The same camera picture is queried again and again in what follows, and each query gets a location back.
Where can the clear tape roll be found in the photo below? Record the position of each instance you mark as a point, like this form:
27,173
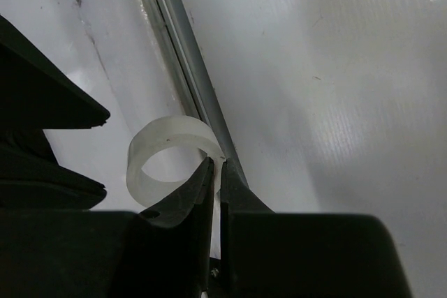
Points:
164,133

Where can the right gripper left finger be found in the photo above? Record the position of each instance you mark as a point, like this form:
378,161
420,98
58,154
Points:
181,228

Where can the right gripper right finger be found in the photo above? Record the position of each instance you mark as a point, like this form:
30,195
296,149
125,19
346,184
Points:
249,248

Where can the aluminium table frame rail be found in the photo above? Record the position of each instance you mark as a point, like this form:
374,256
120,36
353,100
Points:
173,32

